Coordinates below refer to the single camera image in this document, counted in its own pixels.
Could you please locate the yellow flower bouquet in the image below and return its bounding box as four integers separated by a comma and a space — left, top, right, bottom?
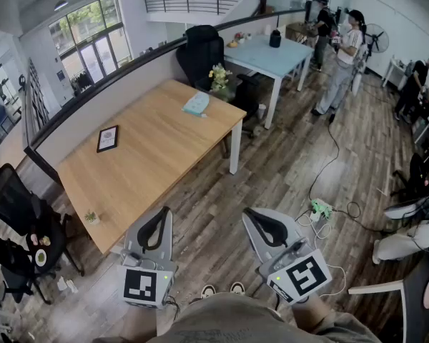
207, 63, 234, 101

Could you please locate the white floor cable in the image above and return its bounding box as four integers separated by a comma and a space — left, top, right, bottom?
295, 212, 348, 297

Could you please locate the black mesh office chair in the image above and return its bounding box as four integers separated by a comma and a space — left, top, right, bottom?
0, 162, 86, 306

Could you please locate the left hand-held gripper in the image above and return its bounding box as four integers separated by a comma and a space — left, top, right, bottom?
117, 205, 179, 311

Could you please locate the person's grey shirt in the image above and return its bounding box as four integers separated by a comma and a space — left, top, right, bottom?
92, 292, 382, 343

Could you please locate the large glass window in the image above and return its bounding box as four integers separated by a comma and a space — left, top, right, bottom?
47, 0, 134, 87

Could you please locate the black metal railing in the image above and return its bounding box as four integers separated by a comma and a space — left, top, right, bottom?
143, 0, 245, 16
22, 58, 51, 150

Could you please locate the person's left forearm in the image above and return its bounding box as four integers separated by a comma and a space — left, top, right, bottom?
123, 302, 162, 341

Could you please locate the green white power strip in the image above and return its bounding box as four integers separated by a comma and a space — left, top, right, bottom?
310, 198, 334, 222

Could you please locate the black picture frame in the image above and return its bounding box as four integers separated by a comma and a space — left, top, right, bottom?
96, 124, 120, 154

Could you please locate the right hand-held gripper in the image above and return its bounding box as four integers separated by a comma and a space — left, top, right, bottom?
241, 207, 334, 305

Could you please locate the light blue table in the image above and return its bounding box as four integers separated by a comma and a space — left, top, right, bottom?
222, 34, 316, 131

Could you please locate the black standing fan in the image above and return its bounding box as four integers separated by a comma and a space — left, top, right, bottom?
363, 22, 390, 61

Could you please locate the long black floor cable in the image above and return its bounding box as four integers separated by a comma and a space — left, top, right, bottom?
308, 117, 341, 204

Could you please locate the person's right forearm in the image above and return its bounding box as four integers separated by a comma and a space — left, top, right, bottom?
290, 294, 336, 332

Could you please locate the small potted plant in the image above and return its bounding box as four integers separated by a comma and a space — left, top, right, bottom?
84, 209, 102, 227

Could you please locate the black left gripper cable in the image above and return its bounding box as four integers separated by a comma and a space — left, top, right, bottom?
163, 296, 182, 322

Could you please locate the black high-back office chair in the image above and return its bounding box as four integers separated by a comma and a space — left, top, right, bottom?
175, 24, 262, 139

